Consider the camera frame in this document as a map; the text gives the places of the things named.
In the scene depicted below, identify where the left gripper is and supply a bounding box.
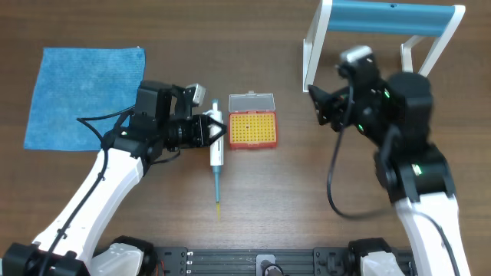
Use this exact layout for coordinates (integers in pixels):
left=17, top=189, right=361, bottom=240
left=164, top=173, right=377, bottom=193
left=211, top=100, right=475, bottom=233
left=193, top=113, right=229, bottom=150

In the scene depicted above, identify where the black cable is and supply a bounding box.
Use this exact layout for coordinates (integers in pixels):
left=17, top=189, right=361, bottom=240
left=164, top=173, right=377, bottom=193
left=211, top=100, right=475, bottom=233
left=326, top=68, right=396, bottom=221
left=75, top=108, right=182, bottom=181

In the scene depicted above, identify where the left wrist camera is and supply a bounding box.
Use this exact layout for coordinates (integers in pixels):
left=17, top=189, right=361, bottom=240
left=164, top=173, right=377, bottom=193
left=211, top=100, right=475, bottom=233
left=185, top=83, right=207, bottom=107

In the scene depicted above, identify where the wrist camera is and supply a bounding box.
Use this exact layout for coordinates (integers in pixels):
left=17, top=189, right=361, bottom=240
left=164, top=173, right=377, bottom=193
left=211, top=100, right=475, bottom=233
left=185, top=83, right=207, bottom=107
left=338, top=44, right=374, bottom=64

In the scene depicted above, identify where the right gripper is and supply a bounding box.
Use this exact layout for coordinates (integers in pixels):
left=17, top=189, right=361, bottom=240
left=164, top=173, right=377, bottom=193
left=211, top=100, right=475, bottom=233
left=308, top=57, right=387, bottom=133

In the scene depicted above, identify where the white pipette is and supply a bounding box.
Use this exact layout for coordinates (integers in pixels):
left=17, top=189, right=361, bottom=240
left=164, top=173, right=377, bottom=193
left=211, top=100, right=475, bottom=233
left=202, top=98, right=226, bottom=223

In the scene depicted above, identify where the red and yellow tip box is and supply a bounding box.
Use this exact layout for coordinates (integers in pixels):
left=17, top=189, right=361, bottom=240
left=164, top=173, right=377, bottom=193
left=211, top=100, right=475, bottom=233
left=227, top=90, right=278, bottom=150

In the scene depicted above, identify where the blue cloth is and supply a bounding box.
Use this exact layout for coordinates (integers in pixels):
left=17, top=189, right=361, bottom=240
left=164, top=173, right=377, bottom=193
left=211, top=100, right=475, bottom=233
left=22, top=46, right=147, bottom=152

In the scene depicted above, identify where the mounting rail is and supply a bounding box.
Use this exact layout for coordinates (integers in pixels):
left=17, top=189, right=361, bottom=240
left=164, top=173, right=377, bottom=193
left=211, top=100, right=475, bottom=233
left=151, top=246, right=417, bottom=276

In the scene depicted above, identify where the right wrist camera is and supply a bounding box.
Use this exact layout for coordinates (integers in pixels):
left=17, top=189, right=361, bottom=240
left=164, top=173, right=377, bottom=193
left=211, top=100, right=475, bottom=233
left=338, top=44, right=374, bottom=64

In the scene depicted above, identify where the white and blue stand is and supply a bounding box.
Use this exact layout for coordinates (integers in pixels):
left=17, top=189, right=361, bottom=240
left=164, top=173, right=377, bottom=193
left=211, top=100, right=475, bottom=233
left=302, top=0, right=466, bottom=94

